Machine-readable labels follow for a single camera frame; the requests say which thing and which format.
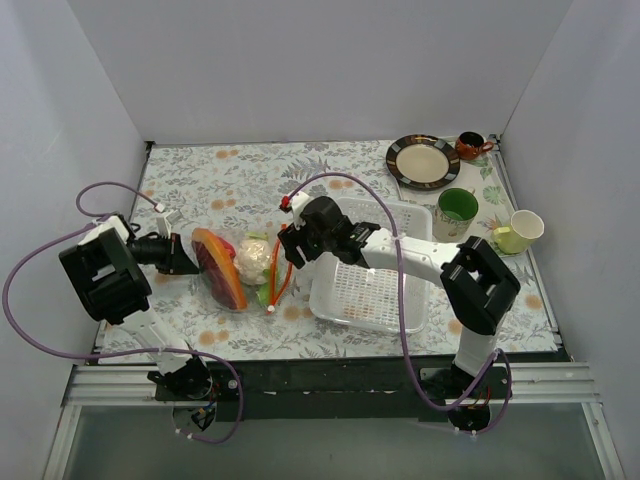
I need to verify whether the fake cauliflower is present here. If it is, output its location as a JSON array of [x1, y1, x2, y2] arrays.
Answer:
[[233, 237, 272, 286]]

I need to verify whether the clear zip top bag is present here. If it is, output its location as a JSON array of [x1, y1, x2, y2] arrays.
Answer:
[[191, 228, 293, 315]]

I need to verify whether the fake green leaf vegetable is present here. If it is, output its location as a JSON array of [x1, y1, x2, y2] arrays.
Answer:
[[256, 284, 271, 308]]

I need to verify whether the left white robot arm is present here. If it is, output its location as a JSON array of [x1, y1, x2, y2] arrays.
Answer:
[[59, 214, 213, 400]]

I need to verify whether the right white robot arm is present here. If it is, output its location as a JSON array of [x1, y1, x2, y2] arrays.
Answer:
[[279, 192, 521, 398]]

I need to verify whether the fake orange red fruit slice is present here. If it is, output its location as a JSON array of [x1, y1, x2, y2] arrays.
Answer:
[[191, 228, 248, 312]]

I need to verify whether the floral table mat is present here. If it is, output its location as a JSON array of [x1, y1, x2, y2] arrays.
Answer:
[[139, 140, 562, 360]]

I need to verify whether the white plastic mesh basket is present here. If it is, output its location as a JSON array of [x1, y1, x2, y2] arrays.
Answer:
[[310, 197, 432, 334]]

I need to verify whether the striped rim ceramic plate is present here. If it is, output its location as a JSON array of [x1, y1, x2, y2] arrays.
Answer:
[[385, 134, 461, 191]]

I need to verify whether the green inside floral mug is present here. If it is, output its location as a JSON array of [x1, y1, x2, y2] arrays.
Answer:
[[433, 187, 479, 242]]

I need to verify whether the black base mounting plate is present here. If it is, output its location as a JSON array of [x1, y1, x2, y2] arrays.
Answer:
[[153, 357, 519, 422]]

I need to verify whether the small brown orange cup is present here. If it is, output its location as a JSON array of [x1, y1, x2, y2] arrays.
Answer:
[[455, 131, 495, 161]]

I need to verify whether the floral serving tray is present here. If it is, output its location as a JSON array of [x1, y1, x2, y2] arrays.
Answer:
[[393, 146, 525, 258]]

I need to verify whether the pale yellow green mug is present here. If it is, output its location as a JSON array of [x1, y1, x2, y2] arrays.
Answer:
[[491, 210, 545, 255]]

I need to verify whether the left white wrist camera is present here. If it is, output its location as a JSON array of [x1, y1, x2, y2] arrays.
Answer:
[[156, 210, 183, 238]]

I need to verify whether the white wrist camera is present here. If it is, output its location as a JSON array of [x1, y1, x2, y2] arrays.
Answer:
[[280, 191, 313, 228], [156, 210, 183, 238]]

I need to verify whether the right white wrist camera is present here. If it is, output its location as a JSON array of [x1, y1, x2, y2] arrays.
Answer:
[[280, 191, 313, 228]]

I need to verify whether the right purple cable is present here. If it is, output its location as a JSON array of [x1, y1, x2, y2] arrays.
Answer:
[[279, 172, 514, 435]]

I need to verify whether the purple cable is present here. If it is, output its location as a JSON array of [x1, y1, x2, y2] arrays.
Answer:
[[2, 180, 246, 445], [279, 172, 514, 435]]

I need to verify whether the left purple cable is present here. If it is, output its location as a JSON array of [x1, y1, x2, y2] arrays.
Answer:
[[2, 180, 246, 445]]

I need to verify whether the aluminium frame rail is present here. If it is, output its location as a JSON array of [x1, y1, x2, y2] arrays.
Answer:
[[64, 360, 599, 406]]

